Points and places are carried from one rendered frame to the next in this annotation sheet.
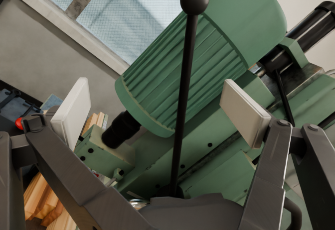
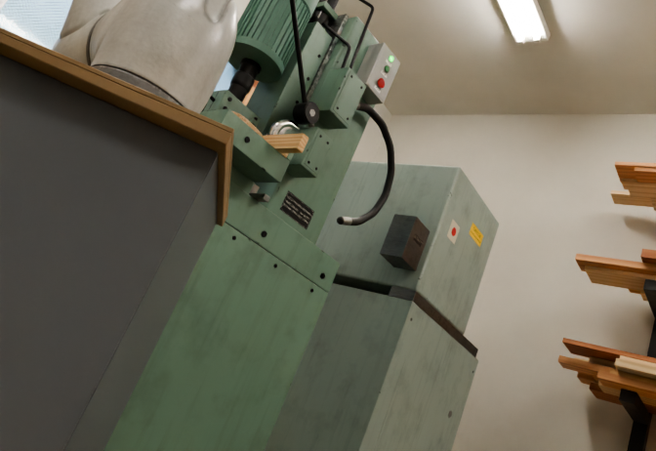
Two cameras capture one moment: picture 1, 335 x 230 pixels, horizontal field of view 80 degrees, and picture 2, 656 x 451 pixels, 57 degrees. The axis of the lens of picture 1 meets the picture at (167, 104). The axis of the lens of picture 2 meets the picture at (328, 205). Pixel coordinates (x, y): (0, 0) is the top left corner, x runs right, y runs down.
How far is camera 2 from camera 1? 149 cm
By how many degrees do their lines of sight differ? 38
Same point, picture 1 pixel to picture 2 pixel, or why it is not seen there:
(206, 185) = (321, 97)
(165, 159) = (284, 94)
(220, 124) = (308, 59)
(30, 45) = not seen: outside the picture
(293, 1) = not seen: hidden behind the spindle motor
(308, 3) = not seen: hidden behind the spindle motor
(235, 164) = (331, 75)
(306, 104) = (348, 33)
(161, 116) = (278, 48)
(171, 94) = (279, 31)
